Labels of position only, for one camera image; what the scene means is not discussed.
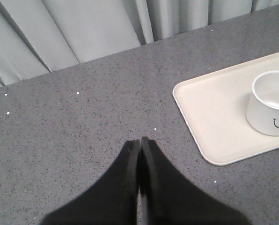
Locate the white smiley mug black handle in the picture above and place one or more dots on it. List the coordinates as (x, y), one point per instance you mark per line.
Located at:
(263, 106)

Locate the grey pleated curtain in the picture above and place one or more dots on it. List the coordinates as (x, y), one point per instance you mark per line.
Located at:
(42, 36)

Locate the cream rectangular plastic tray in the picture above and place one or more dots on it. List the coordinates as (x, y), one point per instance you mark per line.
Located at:
(214, 107)

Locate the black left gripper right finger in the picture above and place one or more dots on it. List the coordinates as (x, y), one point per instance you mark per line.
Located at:
(171, 199)

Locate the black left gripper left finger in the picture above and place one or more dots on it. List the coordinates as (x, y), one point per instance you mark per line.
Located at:
(112, 200)

